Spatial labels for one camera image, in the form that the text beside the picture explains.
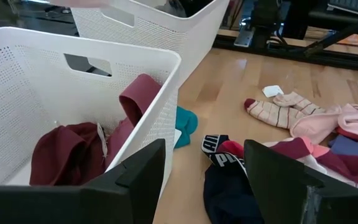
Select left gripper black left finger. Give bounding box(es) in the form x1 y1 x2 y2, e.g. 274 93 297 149
0 138 167 224

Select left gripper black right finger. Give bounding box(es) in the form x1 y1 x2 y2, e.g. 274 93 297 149
243 139 358 224

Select dark maroon garment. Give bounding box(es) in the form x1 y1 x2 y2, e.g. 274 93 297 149
29 121 108 187

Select maroon and pink garment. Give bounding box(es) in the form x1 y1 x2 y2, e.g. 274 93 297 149
216 136 358 189

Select mauve pink garment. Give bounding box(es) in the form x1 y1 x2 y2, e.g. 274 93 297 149
104 73 163 170

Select teal sock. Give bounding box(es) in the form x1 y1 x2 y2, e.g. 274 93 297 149
174 105 199 149

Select black garment white logo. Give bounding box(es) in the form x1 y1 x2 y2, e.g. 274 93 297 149
154 0 214 18

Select navy Puma underwear white waistband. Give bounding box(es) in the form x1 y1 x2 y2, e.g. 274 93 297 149
200 134 265 224

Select white garment label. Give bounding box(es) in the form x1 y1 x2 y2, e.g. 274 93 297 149
96 123 109 159

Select pale pink garment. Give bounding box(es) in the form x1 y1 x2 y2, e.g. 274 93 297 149
290 103 358 146

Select pink striped sock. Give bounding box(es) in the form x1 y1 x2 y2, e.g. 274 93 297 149
272 91 326 116
244 98 307 130

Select white perforated plastic bin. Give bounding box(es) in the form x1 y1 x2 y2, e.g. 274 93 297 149
0 26 182 200
70 0 231 88

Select silver mounting plate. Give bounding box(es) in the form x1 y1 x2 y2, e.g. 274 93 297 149
233 26 255 48

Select orange flat object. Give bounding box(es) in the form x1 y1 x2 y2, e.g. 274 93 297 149
337 33 358 47

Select dark laptop keyboard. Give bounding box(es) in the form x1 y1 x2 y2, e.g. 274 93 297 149
327 0 358 17

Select black aluminium frame rails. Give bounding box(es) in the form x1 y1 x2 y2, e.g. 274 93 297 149
212 12 358 75

